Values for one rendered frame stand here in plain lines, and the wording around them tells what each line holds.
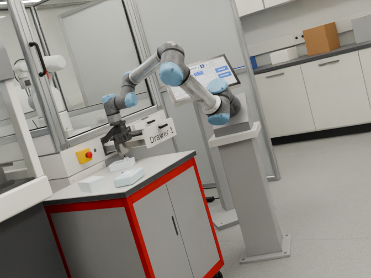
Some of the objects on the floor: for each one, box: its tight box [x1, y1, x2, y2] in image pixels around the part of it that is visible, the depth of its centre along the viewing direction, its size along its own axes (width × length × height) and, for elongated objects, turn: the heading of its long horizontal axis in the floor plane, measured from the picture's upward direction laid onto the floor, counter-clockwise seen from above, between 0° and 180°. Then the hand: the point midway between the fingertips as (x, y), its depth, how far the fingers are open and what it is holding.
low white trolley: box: [42, 150, 225, 278], centre depth 264 cm, size 58×62×76 cm
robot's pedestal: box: [208, 121, 292, 264], centre depth 297 cm, size 30×30×76 cm
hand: (122, 157), depth 276 cm, fingers closed, pressing on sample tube
